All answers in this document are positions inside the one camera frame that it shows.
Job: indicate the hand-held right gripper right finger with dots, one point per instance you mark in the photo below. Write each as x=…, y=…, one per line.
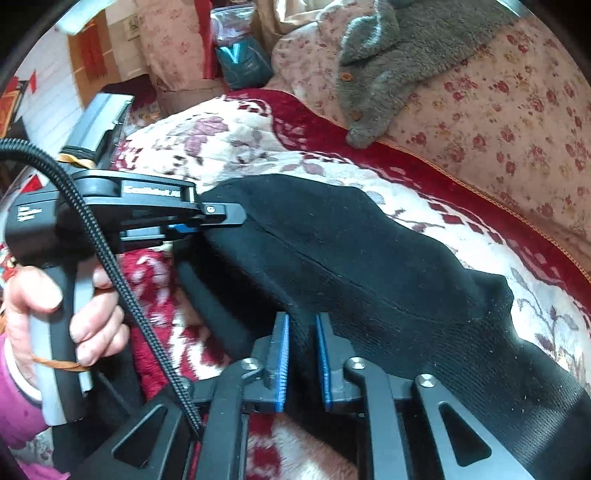
x=323, y=369

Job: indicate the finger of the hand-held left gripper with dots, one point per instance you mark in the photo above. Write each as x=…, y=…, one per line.
x=221, y=215
x=181, y=229

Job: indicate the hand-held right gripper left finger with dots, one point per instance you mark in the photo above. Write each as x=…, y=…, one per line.
x=282, y=364

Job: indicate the black pants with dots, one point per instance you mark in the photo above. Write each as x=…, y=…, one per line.
x=369, y=258

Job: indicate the person's left forearm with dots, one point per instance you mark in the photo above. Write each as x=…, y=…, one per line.
x=16, y=415

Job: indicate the person's left hand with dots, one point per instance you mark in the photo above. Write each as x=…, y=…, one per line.
x=99, y=318

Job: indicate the orange rubber band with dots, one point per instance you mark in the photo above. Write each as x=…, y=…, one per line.
x=62, y=367
x=74, y=158

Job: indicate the red and cream floral blanket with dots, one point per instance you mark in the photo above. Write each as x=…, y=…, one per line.
x=240, y=143

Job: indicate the teal bag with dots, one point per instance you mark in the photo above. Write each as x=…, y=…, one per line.
x=242, y=62

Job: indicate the floral pillow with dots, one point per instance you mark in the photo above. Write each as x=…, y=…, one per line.
x=166, y=37

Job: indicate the clear plastic bag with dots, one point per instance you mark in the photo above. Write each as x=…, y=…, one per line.
x=231, y=23

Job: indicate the grey fleece garment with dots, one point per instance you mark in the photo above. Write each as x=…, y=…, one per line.
x=415, y=41

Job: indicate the pink floral quilt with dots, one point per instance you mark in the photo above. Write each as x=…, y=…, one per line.
x=508, y=115

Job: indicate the red wall hanging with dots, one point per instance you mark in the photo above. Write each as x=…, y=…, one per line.
x=91, y=50

